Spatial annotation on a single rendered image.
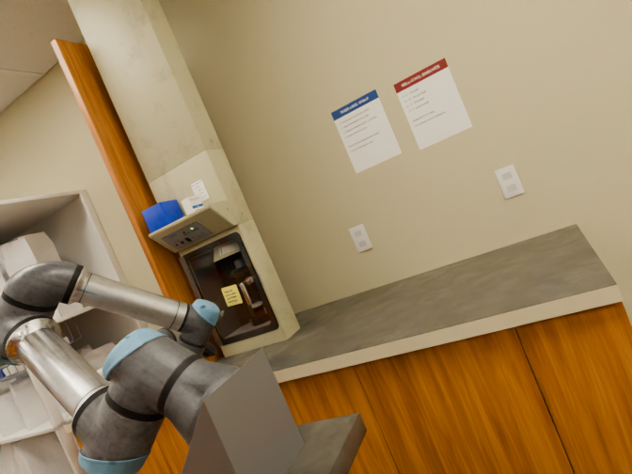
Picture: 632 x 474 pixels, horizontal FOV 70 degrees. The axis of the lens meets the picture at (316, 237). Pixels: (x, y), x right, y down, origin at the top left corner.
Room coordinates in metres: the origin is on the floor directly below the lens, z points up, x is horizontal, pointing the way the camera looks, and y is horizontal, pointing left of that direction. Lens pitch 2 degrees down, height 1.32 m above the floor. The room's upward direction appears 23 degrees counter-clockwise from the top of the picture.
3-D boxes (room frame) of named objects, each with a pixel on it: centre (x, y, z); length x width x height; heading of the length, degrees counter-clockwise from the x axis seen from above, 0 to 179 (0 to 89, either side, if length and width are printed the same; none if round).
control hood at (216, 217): (1.69, 0.42, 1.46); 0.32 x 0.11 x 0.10; 64
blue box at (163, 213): (1.73, 0.51, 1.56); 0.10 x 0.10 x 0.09; 64
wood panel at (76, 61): (1.98, 0.52, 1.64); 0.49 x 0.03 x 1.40; 154
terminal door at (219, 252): (1.73, 0.39, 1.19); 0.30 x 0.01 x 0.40; 63
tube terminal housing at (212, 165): (1.85, 0.34, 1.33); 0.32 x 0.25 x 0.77; 64
